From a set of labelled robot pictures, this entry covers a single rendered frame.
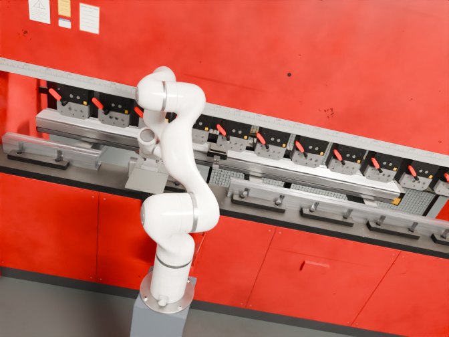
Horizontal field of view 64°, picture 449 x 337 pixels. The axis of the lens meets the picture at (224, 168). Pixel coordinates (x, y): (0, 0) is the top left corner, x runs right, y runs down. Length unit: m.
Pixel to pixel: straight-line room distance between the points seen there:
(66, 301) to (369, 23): 2.26
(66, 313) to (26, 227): 0.58
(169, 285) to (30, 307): 1.47
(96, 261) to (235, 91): 1.33
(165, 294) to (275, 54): 1.08
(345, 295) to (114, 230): 1.46
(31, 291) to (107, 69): 1.51
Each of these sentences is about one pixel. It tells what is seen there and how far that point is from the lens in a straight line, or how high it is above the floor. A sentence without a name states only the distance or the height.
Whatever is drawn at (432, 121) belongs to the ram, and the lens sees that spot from 2.00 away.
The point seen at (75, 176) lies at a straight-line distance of 2.03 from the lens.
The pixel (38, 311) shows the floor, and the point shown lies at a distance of 2.56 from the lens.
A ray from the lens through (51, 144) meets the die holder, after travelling 2.13.
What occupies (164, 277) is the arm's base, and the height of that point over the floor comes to 1.13.
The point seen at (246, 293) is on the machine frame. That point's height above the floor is 0.25.
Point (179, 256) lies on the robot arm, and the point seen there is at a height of 1.24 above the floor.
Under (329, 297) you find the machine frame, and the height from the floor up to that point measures 0.34.
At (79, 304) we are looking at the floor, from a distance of 2.55.
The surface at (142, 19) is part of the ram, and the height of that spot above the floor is 1.71.
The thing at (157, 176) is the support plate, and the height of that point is 1.00.
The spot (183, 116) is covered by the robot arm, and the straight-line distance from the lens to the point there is 1.15.
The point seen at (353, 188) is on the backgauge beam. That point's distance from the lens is 2.40.
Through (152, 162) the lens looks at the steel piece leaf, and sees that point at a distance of 1.95.
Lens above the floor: 2.07
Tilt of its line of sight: 32 degrees down
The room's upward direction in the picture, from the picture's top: 15 degrees clockwise
